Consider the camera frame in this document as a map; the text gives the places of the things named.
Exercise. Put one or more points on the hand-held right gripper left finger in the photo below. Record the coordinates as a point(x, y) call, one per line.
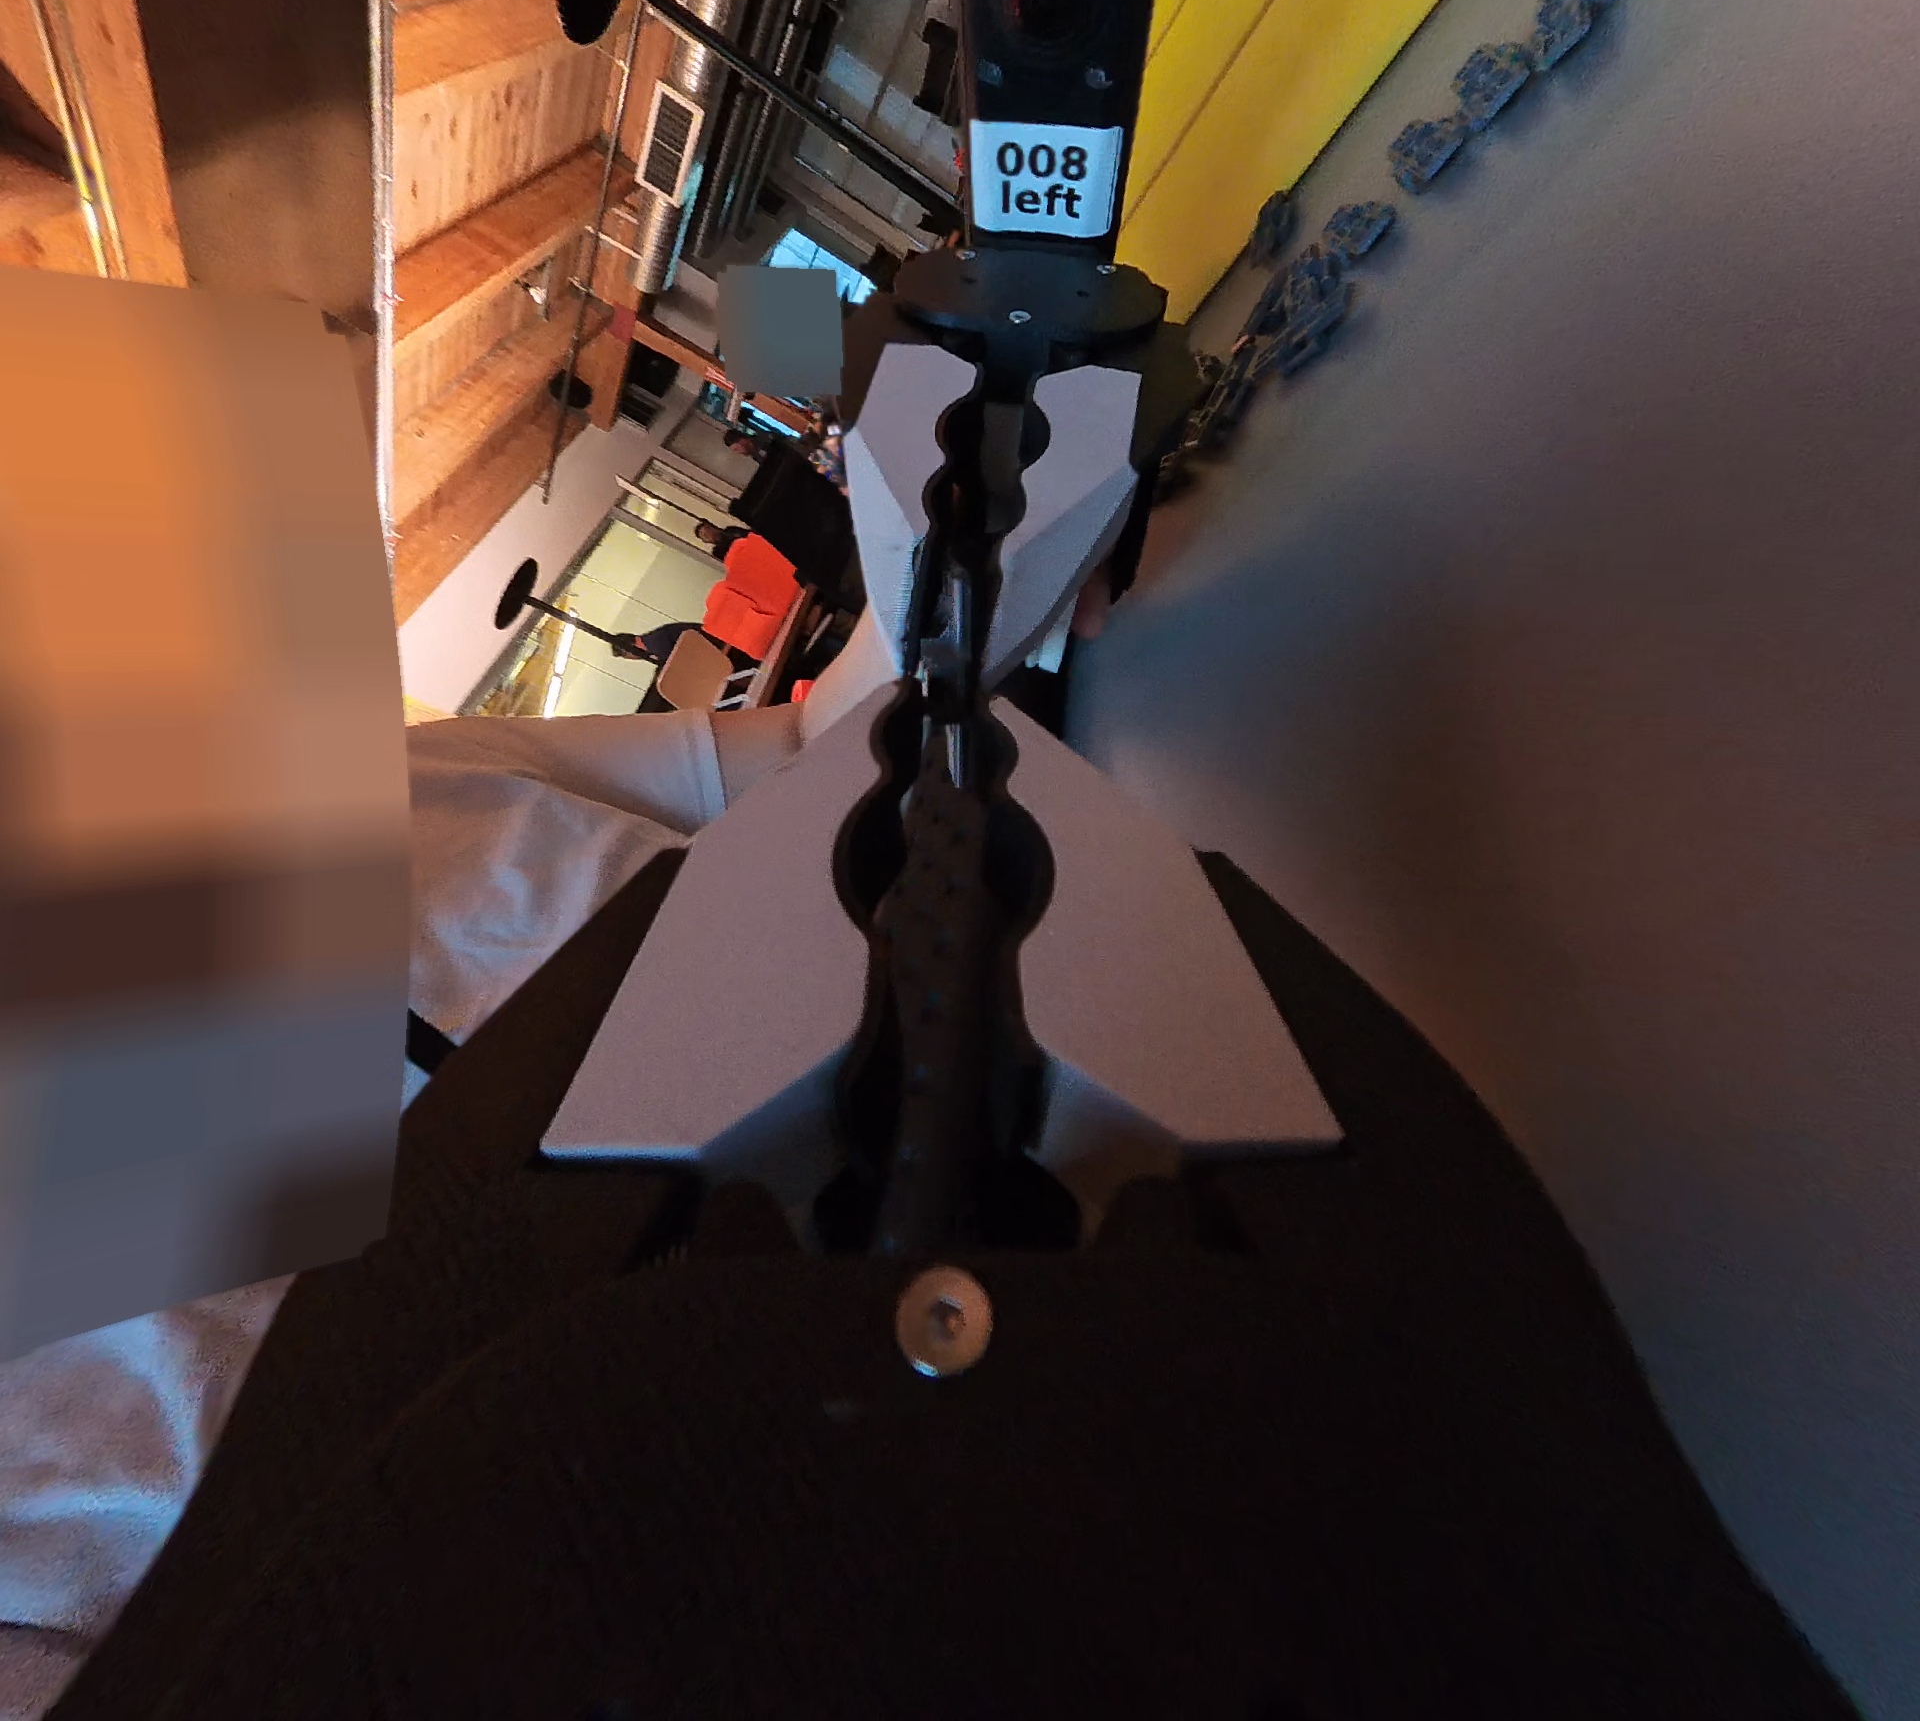
point(724, 1003)

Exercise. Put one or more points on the yellow plastic bin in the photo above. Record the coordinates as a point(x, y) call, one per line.
point(1295, 27)

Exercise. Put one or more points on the person's left forearm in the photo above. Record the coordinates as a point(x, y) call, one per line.
point(812, 716)

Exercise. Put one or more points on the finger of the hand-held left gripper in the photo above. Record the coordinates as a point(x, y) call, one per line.
point(893, 460)
point(1090, 460)

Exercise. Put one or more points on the grey desk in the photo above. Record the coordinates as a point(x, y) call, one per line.
point(1575, 775)

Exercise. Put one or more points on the orange chair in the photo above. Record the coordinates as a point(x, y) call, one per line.
point(749, 592)

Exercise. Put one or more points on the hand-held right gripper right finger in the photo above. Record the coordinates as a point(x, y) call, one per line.
point(1188, 1003)

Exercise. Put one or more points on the row of grey track links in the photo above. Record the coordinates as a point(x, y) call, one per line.
point(1304, 281)

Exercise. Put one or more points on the light wooden chair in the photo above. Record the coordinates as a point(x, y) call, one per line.
point(695, 667)

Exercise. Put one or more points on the person's left hand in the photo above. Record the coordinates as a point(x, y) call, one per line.
point(1097, 605)

